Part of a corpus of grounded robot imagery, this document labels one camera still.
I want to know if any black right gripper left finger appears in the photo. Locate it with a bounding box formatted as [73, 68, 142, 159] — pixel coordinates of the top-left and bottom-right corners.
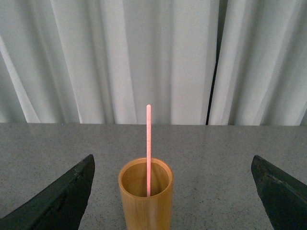
[0, 154, 95, 230]

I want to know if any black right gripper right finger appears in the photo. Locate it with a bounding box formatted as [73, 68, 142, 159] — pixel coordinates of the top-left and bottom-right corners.
[251, 155, 307, 230]

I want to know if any bamboo chopstick holder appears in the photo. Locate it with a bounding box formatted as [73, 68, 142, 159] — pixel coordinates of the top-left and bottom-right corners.
[118, 158, 174, 230]

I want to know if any white curtain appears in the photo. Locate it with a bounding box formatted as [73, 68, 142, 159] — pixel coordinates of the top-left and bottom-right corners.
[0, 0, 307, 126]

